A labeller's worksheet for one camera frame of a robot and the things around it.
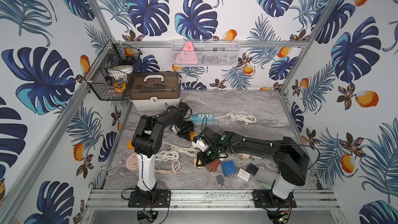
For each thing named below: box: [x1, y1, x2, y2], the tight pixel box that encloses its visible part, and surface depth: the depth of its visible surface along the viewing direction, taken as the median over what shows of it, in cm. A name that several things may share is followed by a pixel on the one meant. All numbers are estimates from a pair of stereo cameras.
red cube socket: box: [206, 159, 220, 173], surface depth 82 cm
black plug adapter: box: [246, 162, 260, 177], surface depth 83 cm
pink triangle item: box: [174, 40, 199, 65], surface depth 92 cm
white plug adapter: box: [236, 168, 251, 182], surface depth 81 cm
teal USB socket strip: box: [189, 113, 215, 123], surface depth 105 cm
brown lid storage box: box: [129, 71, 181, 111], surface depth 100 cm
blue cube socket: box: [221, 160, 237, 179], surface depth 81 cm
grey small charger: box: [216, 175, 225, 188], surface depth 81 cm
